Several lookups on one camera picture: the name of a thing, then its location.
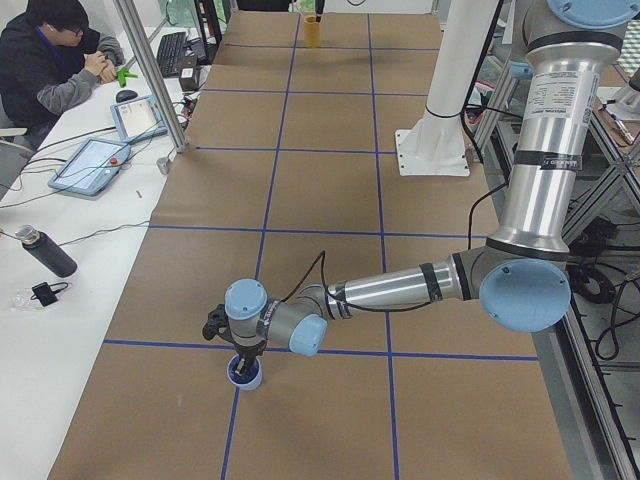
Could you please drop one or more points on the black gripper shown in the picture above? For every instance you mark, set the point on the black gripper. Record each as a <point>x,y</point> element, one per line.
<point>319,8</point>
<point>244,352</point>

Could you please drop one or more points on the light blue plastic cup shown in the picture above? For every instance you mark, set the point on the light blue plastic cup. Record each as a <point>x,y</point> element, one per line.
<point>244,383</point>

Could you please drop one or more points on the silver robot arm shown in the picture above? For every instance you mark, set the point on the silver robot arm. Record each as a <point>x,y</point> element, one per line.
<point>518,274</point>

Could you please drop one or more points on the yellow cylindrical cup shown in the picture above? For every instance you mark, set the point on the yellow cylindrical cup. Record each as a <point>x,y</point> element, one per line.
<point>311,32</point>

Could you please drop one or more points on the black keyboard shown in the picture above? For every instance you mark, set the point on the black keyboard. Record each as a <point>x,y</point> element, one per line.
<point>170,53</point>

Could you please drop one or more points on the green plastic object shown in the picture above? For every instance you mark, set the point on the green plastic object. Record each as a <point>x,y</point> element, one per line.
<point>123,74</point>

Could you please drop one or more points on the blue teach pendant far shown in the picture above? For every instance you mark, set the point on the blue teach pendant far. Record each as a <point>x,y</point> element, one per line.
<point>138,119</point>

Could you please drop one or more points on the blue teach pendant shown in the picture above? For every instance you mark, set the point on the blue teach pendant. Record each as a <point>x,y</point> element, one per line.
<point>138,119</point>
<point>91,168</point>

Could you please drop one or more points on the black computer mouse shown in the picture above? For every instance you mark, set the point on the black computer mouse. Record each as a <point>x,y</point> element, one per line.
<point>125,95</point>

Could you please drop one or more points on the black water bottle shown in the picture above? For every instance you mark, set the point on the black water bottle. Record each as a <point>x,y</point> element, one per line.
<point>46,251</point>

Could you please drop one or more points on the blue teach pendant near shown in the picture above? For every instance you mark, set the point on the blue teach pendant near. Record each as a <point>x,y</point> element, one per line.
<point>91,168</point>

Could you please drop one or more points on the seated person in dark hoodie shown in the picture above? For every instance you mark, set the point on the seated person in dark hoodie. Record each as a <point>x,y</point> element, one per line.
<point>51,62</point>

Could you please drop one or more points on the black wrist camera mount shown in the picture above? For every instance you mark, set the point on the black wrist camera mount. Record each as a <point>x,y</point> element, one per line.
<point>217,324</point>

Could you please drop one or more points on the white camera pedestal column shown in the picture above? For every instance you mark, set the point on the white camera pedestal column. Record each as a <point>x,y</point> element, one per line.
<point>435,145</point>

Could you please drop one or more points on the aluminium frame post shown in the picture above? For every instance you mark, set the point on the aluminium frame post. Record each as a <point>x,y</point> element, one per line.
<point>146,60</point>

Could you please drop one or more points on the small black device with cable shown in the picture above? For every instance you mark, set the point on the small black device with cable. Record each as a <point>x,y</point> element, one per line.
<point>47,294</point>

